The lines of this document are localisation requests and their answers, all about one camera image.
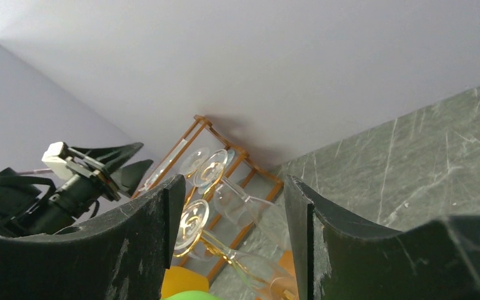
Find clear wine glass front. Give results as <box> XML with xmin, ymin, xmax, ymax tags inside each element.
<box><xmin>192</xmin><ymin>149</ymin><xmax>291</xmax><ymax>251</ymax></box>

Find wooden shelf rack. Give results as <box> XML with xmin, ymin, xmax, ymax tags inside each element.
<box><xmin>130</xmin><ymin>114</ymin><xmax>286</xmax><ymax>284</ymax></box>

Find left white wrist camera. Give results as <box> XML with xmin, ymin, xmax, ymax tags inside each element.
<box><xmin>41</xmin><ymin>141</ymin><xmax>78</xmax><ymax>181</ymax></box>

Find gold wire glass rack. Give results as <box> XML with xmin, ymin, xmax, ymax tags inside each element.
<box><xmin>173</xmin><ymin>199</ymin><xmax>299</xmax><ymax>299</ymax></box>

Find orange plastic wine glass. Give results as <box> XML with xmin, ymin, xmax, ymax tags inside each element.
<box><xmin>161</xmin><ymin>266</ymin><xmax>210</xmax><ymax>299</ymax></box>

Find green plastic wine glass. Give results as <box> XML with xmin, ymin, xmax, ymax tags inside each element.
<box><xmin>163</xmin><ymin>290</ymin><xmax>222</xmax><ymax>300</ymax></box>

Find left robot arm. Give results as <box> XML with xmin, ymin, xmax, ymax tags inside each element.
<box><xmin>0</xmin><ymin>142</ymin><xmax>154</xmax><ymax>238</ymax></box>

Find white packaged item top shelf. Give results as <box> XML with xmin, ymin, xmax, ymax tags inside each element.
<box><xmin>137</xmin><ymin>138</ymin><xmax>188</xmax><ymax>192</ymax></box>

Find clear wine glass back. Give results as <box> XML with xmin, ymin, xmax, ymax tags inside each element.
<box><xmin>179</xmin><ymin>147</ymin><xmax>210</xmax><ymax>177</ymax></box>

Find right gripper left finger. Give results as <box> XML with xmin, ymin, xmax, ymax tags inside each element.
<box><xmin>0</xmin><ymin>175</ymin><xmax>186</xmax><ymax>299</ymax></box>

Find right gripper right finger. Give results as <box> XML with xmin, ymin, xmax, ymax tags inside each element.
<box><xmin>283</xmin><ymin>176</ymin><xmax>480</xmax><ymax>299</ymax></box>

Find clear wine glass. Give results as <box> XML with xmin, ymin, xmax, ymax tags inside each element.
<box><xmin>192</xmin><ymin>149</ymin><xmax>291</xmax><ymax>251</ymax></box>
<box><xmin>179</xmin><ymin>147</ymin><xmax>210</xmax><ymax>177</ymax></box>
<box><xmin>172</xmin><ymin>198</ymin><xmax>299</xmax><ymax>300</ymax></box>

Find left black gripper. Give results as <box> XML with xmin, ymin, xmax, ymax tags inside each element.
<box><xmin>64</xmin><ymin>142</ymin><xmax>154</xmax><ymax>203</ymax></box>

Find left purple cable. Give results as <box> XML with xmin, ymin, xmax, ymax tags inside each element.
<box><xmin>0</xmin><ymin>167</ymin><xmax>54</xmax><ymax>182</ymax></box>

